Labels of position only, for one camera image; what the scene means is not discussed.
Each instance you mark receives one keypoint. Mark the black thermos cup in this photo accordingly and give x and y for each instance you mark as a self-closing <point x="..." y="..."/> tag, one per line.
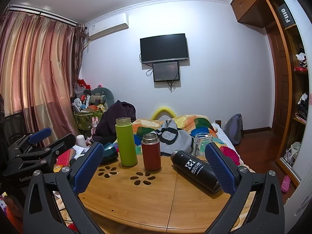
<point x="195" y="169"/>

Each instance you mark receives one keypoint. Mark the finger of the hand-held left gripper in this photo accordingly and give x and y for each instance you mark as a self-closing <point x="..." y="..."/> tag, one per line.
<point x="62" y="142"/>
<point x="39" y="135"/>

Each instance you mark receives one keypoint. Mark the red bag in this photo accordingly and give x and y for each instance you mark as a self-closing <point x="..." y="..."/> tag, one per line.
<point x="81" y="82"/>

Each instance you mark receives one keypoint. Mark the yellow foam tube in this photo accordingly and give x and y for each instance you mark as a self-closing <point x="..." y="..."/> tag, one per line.
<point x="163" y="109"/>

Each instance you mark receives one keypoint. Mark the white air conditioner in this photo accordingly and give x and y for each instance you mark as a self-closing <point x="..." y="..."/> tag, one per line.
<point x="107" y="26"/>

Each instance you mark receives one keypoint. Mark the small wall monitor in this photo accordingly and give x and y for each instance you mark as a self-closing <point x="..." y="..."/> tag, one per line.
<point x="165" y="72"/>

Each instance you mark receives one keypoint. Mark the black mesh chair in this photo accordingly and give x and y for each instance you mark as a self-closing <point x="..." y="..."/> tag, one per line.
<point x="14" y="129"/>

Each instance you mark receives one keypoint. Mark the green bottle cup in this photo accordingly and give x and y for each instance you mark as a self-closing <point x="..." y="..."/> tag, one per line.
<point x="125" y="143"/>

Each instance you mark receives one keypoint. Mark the grey backpack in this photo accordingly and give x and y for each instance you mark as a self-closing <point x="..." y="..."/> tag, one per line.
<point x="233" y="129"/>

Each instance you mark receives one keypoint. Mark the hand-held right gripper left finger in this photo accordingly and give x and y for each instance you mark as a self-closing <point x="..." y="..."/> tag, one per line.
<point x="87" y="169"/>

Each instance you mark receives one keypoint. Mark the white cup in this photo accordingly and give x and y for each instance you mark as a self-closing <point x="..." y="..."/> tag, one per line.
<point x="81" y="141"/>

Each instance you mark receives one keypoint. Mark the colourful patchwork blanket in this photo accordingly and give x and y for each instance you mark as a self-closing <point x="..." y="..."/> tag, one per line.
<point x="192" y="124"/>

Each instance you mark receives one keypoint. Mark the wooden wardrobe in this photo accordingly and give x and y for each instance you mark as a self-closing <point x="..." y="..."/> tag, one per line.
<point x="285" y="78"/>

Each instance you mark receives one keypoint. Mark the grey black garment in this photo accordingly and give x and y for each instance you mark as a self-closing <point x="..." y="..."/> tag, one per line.
<point x="174" y="136"/>

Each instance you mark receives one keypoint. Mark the pink bunny toy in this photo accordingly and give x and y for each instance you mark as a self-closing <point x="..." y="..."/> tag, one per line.
<point x="94" y="125"/>

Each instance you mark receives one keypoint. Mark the red mat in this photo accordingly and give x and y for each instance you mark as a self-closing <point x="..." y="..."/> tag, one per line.
<point x="65" y="158"/>

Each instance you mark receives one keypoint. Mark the grey green plush toy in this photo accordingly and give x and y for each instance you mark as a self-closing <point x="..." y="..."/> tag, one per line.
<point x="101" y="97"/>

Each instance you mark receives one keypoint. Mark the clear glass cup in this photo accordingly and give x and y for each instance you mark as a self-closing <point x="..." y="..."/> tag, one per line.
<point x="201" y="143"/>

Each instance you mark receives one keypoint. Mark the pink slipper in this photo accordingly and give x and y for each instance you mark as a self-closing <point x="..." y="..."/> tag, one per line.
<point x="285" y="183"/>

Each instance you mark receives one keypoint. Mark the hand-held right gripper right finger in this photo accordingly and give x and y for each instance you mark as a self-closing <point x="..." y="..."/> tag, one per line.
<point x="220" y="169"/>

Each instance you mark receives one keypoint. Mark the black lettered box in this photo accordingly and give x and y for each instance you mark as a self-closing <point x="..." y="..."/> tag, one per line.
<point x="286" y="15"/>

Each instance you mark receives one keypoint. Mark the pink curtain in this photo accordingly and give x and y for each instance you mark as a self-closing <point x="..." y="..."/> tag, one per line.
<point x="36" y="78"/>

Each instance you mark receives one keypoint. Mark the red thermos cup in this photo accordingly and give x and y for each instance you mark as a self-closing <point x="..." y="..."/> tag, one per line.
<point x="151" y="154"/>

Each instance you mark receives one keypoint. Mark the wall television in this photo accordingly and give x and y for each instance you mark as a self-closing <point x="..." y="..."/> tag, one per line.
<point x="163" y="47"/>

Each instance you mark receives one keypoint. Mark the green storage basket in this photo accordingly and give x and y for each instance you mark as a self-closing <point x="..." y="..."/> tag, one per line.
<point x="84" y="120"/>

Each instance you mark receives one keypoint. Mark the curtain rod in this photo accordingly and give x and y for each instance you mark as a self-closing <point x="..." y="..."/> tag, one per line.
<point x="43" y="13"/>

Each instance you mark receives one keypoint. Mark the dark purple garment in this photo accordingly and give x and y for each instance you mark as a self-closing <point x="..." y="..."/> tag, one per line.
<point x="114" y="117"/>

